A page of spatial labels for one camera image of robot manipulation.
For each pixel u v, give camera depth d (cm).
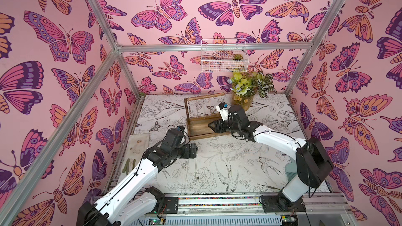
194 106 113
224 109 76
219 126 74
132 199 46
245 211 73
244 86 100
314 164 45
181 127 71
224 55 95
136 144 94
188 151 69
